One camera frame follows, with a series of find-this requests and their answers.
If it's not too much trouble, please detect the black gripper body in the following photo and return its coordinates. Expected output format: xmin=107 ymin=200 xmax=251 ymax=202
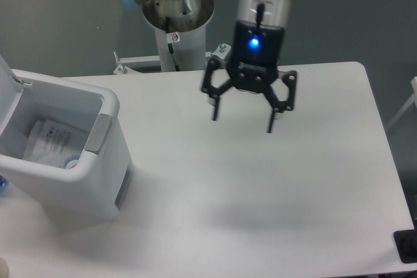
xmin=227 ymin=21 xmax=285 ymax=93

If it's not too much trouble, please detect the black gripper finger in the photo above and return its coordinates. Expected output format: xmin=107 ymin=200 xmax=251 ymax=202
xmin=200 ymin=55 xmax=235 ymax=122
xmin=261 ymin=68 xmax=297 ymax=133

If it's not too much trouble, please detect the clear plastic water bottle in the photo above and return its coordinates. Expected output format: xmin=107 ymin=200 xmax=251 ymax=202
xmin=63 ymin=154 xmax=81 ymax=169

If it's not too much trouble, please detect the white plastic wrapper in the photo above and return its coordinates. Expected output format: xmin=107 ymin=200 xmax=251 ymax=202
xmin=22 ymin=119 xmax=89 ymax=169

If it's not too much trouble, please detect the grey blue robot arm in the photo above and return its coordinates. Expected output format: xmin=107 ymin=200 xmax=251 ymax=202
xmin=118 ymin=0 xmax=297 ymax=119

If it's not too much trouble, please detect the white trash can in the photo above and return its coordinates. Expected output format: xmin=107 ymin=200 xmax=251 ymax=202
xmin=1 ymin=61 xmax=132 ymax=220

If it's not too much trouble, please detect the black device at table edge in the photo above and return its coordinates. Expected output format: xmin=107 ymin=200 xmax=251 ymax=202
xmin=394 ymin=229 xmax=416 ymax=264

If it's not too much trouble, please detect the blue object at left edge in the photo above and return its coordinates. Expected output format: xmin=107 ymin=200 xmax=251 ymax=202
xmin=0 ymin=176 xmax=8 ymax=193

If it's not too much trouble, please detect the beige object bottom left corner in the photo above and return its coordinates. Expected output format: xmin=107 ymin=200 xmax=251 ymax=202
xmin=0 ymin=257 xmax=9 ymax=278

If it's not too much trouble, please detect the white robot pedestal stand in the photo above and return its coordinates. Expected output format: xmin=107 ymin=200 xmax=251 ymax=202
xmin=114 ymin=0 xmax=231 ymax=74

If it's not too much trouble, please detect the black cable on pedestal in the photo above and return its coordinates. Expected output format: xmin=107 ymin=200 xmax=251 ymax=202
xmin=165 ymin=16 xmax=180 ymax=72

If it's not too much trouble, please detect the white frame at right edge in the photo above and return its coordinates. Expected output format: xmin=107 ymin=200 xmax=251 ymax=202
xmin=386 ymin=77 xmax=416 ymax=132

